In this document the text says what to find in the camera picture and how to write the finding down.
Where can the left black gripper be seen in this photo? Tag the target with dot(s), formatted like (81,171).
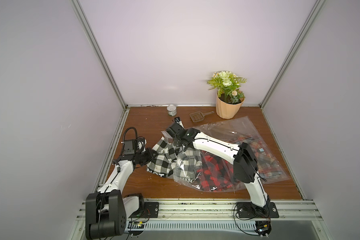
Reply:
(149,156)

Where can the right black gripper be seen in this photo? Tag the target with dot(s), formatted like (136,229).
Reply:
(174,130)

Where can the black white checked shirt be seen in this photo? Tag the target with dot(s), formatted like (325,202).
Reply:
(175,163)

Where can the clear plastic vacuum bag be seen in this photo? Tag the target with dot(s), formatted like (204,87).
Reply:
(225,131)

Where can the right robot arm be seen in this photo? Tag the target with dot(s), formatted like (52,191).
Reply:
(242,157)

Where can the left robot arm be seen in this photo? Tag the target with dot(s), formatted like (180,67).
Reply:
(107,211)

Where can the red black checked shirt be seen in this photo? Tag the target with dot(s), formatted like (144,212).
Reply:
(215,174)

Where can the multicolour tartan shirt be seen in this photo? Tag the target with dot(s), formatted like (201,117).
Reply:
(268,165)

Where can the brown plastic scoop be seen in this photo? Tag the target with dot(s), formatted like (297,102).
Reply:
(199,116)

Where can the small labelled tin can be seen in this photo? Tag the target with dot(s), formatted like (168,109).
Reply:
(172,110)

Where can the potted artificial flower plant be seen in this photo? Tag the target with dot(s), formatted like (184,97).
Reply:
(229,96)

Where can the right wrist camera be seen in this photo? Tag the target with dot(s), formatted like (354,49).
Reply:
(178,121)

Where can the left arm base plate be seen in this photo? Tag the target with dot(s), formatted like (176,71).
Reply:
(149,210)

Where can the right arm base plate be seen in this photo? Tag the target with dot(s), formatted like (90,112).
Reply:
(247,210)

